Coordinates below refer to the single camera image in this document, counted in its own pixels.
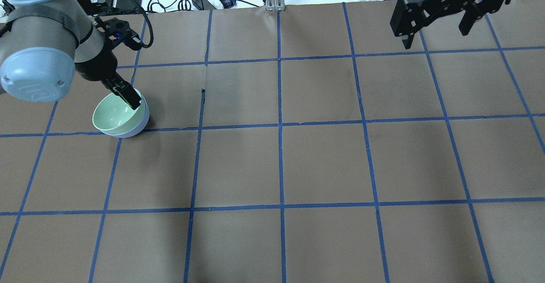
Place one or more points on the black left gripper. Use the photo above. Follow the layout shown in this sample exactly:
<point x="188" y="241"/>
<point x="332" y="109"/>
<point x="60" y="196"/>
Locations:
<point x="96" y="65"/>

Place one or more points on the green bowl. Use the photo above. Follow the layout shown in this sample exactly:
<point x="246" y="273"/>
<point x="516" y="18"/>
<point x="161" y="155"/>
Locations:
<point x="117" y="115"/>

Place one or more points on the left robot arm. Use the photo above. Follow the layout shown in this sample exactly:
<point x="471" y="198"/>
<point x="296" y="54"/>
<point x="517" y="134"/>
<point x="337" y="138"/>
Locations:
<point x="45" y="42"/>

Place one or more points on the blue bowl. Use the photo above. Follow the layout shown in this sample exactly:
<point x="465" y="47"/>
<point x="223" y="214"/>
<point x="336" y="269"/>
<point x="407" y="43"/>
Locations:
<point x="136" y="127"/>

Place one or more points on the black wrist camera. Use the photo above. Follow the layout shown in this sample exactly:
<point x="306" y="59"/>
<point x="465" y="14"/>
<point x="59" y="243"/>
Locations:
<point x="116" y="32"/>

